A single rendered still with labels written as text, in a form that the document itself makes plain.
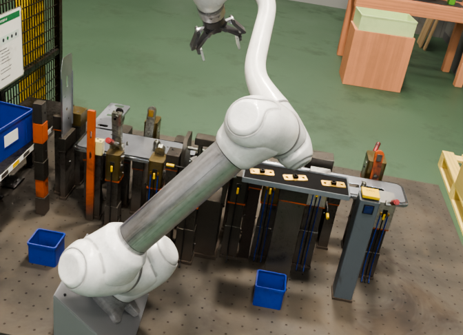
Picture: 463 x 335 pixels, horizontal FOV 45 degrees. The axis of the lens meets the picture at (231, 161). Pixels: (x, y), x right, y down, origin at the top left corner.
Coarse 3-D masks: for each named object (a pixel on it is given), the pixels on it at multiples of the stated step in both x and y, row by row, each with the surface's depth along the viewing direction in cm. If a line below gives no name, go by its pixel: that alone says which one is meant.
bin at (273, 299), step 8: (264, 272) 206; (272, 272) 206; (256, 280) 201; (264, 280) 208; (272, 280) 207; (280, 280) 207; (256, 288) 198; (264, 288) 198; (272, 288) 209; (280, 288) 209; (256, 296) 200; (264, 296) 200; (272, 296) 199; (280, 296) 199; (256, 304) 202; (264, 304) 201; (272, 304) 201; (280, 304) 200
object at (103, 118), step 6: (108, 108) 265; (114, 108) 266; (126, 108) 268; (102, 114) 258; (96, 120) 252; (102, 120) 253; (108, 120) 254; (96, 126) 247; (102, 126) 247; (108, 126) 248
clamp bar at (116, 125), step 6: (120, 108) 213; (114, 114) 210; (120, 114) 210; (114, 120) 211; (120, 120) 211; (114, 126) 213; (120, 126) 213; (114, 132) 215; (120, 132) 214; (114, 138) 216; (120, 138) 216; (120, 144) 218
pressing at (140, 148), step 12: (96, 132) 241; (108, 132) 243; (84, 144) 230; (108, 144) 233; (132, 144) 236; (144, 144) 237; (168, 144) 240; (180, 144) 242; (132, 156) 225; (144, 156) 228; (360, 180) 235; (372, 180) 236; (396, 192) 229; (408, 204) 223
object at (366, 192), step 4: (364, 188) 194; (368, 188) 195; (372, 188) 195; (364, 192) 192; (368, 192) 192; (372, 192) 192; (376, 192) 193; (364, 196) 191; (368, 196) 190; (372, 196) 190; (376, 196) 190
